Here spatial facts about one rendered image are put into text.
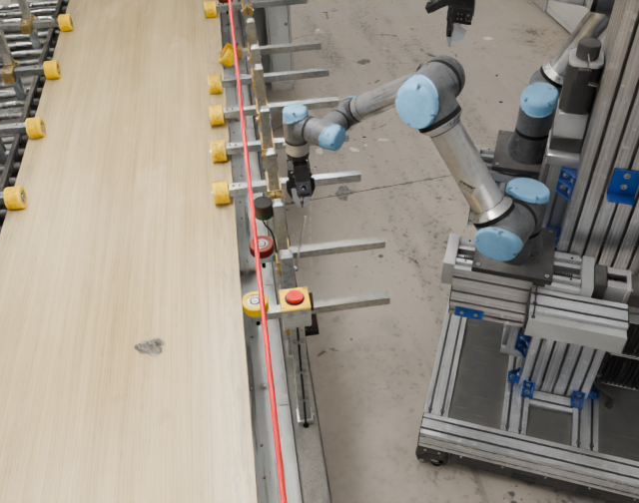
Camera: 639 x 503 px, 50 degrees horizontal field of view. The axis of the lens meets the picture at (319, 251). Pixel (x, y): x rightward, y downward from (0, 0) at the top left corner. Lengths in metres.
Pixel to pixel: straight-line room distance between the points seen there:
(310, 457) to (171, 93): 1.76
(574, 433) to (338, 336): 1.09
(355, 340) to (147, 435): 1.48
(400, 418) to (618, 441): 0.81
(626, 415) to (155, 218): 1.86
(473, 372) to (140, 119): 1.70
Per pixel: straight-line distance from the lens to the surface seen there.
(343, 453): 2.81
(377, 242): 2.31
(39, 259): 2.42
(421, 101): 1.69
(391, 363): 3.05
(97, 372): 2.03
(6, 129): 3.02
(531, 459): 2.62
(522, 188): 1.93
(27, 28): 3.82
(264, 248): 2.24
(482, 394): 2.75
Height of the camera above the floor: 2.44
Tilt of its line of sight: 44 degrees down
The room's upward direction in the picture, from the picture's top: 3 degrees counter-clockwise
